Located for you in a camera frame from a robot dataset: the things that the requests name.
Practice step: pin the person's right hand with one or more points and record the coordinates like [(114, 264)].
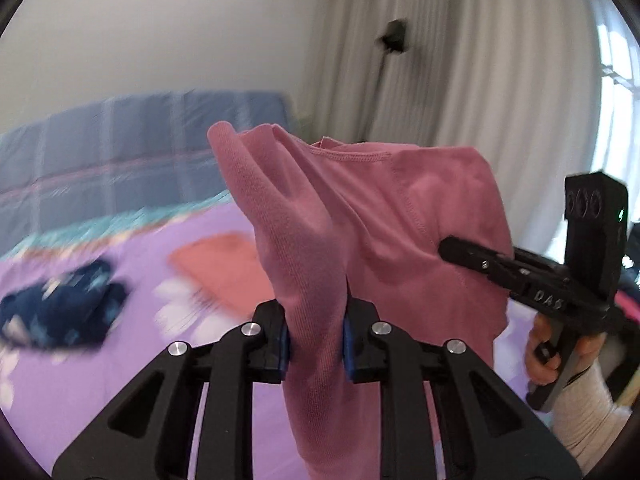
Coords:
[(535, 370)]

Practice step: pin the pink long-sleeve shirt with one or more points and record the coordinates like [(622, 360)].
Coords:
[(375, 220)]

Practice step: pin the navy star-print garment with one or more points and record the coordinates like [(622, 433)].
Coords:
[(60, 310)]

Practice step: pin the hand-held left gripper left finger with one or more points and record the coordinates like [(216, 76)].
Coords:
[(284, 355)]

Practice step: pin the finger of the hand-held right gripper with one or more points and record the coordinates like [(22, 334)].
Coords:
[(475, 257)]

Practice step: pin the window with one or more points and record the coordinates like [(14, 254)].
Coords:
[(620, 55)]

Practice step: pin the folded coral garment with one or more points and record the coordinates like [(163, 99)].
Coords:
[(220, 265)]

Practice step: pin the cream pleated curtain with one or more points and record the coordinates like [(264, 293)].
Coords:
[(500, 60)]

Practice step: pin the purple floral bedsheet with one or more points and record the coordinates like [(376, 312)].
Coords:
[(50, 410)]

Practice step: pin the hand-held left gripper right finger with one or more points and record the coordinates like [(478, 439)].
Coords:
[(348, 355)]

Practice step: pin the blue plaid headboard cover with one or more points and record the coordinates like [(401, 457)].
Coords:
[(125, 140)]

